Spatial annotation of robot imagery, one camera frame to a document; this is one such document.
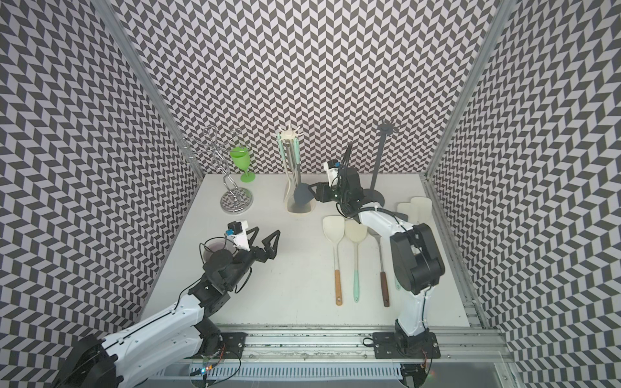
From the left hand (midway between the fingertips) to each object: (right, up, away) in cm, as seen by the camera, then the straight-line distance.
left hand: (269, 232), depth 77 cm
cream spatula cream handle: (+4, +23, +8) cm, 25 cm away
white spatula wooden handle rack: (+22, -2, +19) cm, 29 cm away
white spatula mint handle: (+31, -3, +19) cm, 36 cm away
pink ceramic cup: (-24, -7, +14) cm, 29 cm away
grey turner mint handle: (+9, +13, +15) cm, 22 cm away
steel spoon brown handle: (+39, -19, +5) cm, 44 cm away
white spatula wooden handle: (+54, +6, +23) cm, 60 cm away
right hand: (+14, +14, +12) cm, 23 cm away
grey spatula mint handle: (+34, -8, -25) cm, 42 cm away
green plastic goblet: (-18, +29, +25) cm, 42 cm away
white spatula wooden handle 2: (+61, +6, +26) cm, 67 cm away
